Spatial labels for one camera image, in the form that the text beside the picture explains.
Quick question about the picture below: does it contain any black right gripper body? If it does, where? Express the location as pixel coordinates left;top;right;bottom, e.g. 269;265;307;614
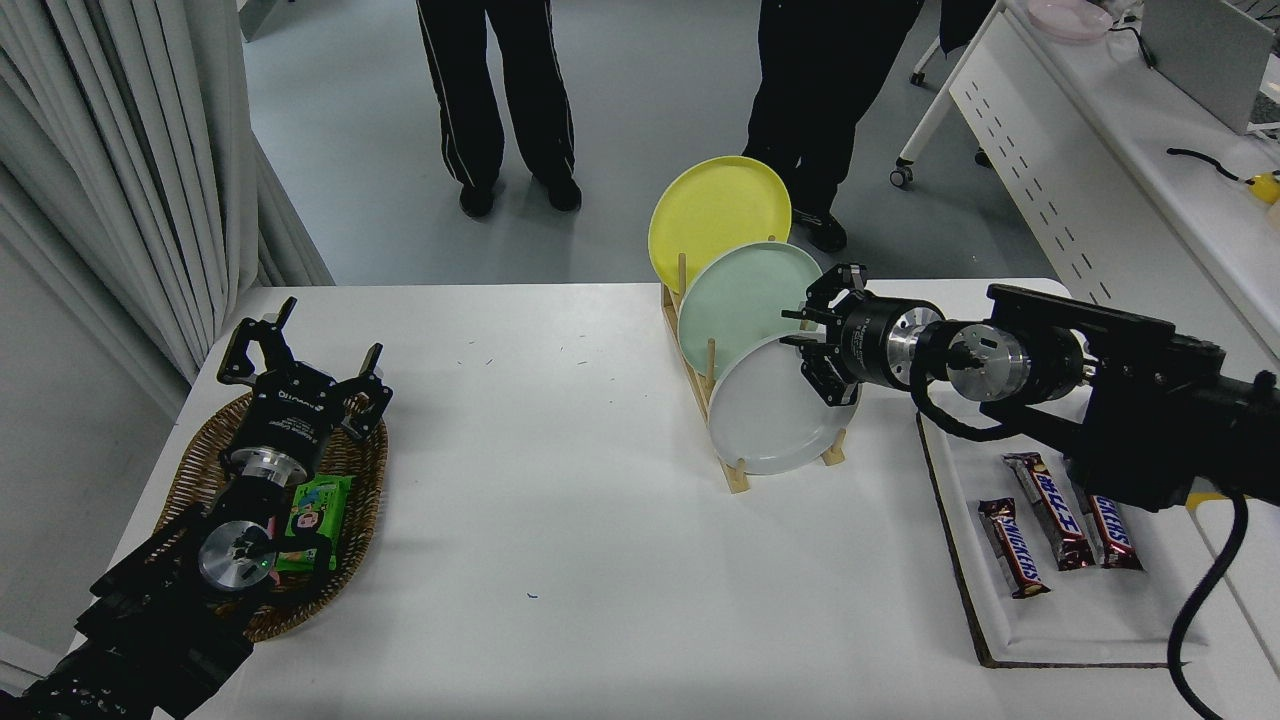
835;295;916;388

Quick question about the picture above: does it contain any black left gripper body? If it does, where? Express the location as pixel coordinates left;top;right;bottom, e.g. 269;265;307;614
228;368;343;471

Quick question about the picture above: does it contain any grey plate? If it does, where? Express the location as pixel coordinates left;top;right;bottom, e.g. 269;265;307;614
707;333;863;476

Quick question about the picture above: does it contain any mint green plate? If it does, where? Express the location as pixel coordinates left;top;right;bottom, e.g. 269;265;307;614
677;241;826;383

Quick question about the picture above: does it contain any wooden plate rack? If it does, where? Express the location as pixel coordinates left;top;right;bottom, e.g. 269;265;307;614
660;252;848;495

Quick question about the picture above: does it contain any yellow plate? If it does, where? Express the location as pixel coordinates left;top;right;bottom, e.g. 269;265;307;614
648;155;793;296

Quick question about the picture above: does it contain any pink plate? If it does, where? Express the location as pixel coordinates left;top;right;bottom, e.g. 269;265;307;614
1027;0;1114;41

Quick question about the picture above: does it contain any green snack packet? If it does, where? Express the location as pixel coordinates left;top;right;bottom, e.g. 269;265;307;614
275;474;354;573

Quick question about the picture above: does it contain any brown wicker basket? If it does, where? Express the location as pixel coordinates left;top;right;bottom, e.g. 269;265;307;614
157;390;389;643

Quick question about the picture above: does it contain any person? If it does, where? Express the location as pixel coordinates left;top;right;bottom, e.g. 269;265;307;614
415;0;583;219
742;0;926;254

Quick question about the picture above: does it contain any white curtain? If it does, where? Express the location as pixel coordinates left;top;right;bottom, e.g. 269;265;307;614
0;0;336;416

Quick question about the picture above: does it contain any Snickers chocolate bar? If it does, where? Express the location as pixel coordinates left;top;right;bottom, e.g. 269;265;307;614
1080;490;1144;571
977;498;1051;599
1003;452;1096;572

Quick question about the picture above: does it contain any black hanging cloth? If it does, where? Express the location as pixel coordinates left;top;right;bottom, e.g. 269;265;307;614
938;0;1001;56

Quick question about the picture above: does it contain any white tray with cork edge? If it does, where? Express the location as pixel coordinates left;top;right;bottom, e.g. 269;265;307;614
917;400;1216;669

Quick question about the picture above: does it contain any white perforated desk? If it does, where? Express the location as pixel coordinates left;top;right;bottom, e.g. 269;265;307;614
890;0;1280;356

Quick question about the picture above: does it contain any grey laptop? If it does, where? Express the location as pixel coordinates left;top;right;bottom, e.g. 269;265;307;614
1140;0;1276;136

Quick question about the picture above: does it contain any thick black cable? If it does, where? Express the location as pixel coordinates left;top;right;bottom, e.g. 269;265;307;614
1167;147;1256;186

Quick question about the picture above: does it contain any thin black cable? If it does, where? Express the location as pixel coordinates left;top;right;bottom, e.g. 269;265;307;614
1105;22;1159;71

